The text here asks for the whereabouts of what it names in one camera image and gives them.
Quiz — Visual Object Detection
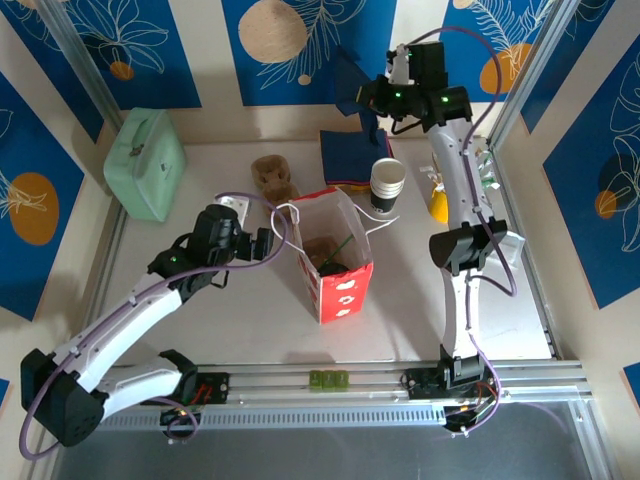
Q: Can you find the red white paper bag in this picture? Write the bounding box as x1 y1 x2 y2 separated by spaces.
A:
271 185 402 326

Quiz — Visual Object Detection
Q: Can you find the blue napkin stack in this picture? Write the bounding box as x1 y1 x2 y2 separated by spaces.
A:
319 128 394 194

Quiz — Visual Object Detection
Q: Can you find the pulp cup carrier stack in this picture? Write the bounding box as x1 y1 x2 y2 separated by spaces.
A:
250 154 301 209

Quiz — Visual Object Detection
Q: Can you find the black white paper cup stack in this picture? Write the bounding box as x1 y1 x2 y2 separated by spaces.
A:
369 157 407 215

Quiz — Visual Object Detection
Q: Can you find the mint green carry case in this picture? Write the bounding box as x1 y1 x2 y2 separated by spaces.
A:
103 107 188 223

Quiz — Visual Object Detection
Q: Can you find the green terminal block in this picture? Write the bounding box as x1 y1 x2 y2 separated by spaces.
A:
308 368 349 390

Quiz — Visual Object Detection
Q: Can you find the aluminium side rail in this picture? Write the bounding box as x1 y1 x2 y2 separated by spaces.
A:
74 202 129 371
489 142 561 360

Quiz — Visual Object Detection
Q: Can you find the aluminium frame post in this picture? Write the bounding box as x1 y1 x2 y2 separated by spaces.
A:
487 0 584 151
37 0 124 132

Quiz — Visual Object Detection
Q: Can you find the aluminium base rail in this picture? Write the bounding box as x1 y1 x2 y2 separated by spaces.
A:
47 360 596 401

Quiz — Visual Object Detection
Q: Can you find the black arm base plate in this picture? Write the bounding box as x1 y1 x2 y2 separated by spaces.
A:
403 367 501 439
158 370 232 444

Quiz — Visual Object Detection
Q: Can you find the grey slotted cable duct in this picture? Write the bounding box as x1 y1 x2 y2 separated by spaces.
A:
102 403 449 431

